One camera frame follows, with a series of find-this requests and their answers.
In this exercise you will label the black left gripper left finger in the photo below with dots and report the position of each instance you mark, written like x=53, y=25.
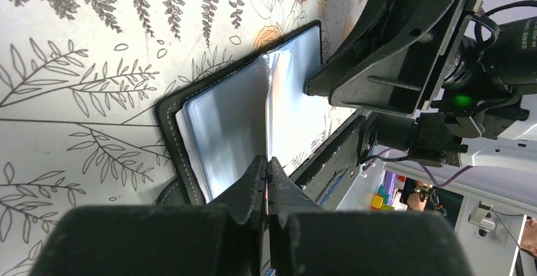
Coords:
x=223, y=237

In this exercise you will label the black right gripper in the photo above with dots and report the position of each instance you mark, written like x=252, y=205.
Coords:
x=402, y=81

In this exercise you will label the floral table mat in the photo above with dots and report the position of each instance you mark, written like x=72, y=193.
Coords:
x=79, y=79

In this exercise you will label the black leather card holder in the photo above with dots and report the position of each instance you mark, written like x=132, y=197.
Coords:
x=257, y=105

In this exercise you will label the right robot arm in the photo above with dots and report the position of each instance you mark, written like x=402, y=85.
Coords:
x=514, y=148

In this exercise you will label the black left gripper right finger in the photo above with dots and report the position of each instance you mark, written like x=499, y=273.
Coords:
x=306, y=239

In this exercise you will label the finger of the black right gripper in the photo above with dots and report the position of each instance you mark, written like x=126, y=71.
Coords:
x=366, y=36

